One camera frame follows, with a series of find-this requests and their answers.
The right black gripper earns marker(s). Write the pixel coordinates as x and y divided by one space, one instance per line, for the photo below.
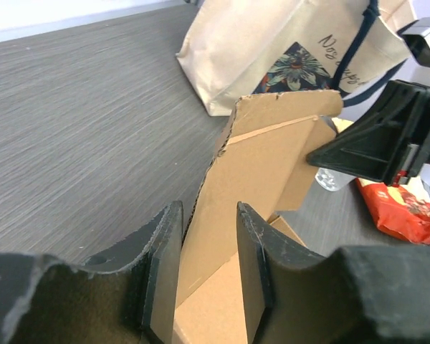
390 143

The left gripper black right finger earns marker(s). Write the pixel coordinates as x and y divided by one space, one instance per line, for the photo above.
268 261

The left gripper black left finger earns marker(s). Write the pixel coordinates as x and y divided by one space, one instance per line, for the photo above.
148 261

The brown cardboard box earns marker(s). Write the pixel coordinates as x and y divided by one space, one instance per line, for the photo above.
259 160

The clear plastic water bottle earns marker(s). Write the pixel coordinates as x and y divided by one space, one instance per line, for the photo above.
332 180

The orange chips snack bag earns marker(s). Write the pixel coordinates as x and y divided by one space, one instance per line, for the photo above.
401 212

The beige canvas tote bag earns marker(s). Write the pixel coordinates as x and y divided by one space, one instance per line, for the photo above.
237 48

